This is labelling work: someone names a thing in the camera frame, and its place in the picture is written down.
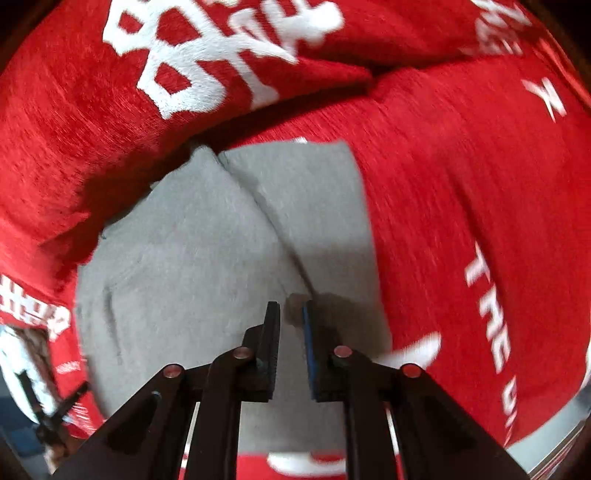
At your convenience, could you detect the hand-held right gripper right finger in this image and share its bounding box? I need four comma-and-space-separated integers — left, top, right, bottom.
301, 299, 530, 480

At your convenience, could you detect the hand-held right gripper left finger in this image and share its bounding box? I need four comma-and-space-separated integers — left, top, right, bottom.
53, 301, 281, 480

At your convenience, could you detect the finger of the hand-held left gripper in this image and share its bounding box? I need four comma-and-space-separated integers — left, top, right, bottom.
17, 370, 47, 423
52, 381, 90, 420

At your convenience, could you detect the grey sweater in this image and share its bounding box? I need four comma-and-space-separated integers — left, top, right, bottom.
74, 140, 394, 463

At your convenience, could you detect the red printed blanket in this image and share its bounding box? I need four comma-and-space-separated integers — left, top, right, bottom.
0, 55, 591, 480

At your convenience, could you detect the red pillow large white print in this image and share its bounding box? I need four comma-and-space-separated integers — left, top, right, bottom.
0, 0, 376, 296

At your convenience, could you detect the red pillow small white print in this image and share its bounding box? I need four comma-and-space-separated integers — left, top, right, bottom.
342, 0, 561, 75

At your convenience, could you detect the white bed frame edge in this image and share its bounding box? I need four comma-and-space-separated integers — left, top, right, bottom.
505, 392, 589, 480

